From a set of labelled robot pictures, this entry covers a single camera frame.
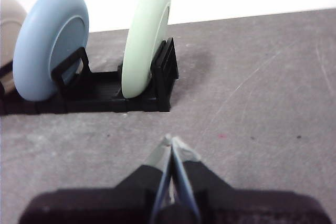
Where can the green plate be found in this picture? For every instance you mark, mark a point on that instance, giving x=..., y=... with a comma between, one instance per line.
x=141, y=37

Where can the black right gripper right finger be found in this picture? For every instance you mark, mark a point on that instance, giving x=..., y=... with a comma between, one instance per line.
x=236, y=208

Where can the black plastic plate rack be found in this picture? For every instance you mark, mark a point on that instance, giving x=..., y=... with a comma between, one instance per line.
x=105, y=95

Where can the pale yellow plate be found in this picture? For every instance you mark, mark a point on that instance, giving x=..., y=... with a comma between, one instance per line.
x=10, y=11

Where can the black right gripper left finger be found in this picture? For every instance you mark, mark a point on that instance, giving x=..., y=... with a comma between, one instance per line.
x=105, y=205

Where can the blue plate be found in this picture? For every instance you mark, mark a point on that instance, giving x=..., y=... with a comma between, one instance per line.
x=39, y=51

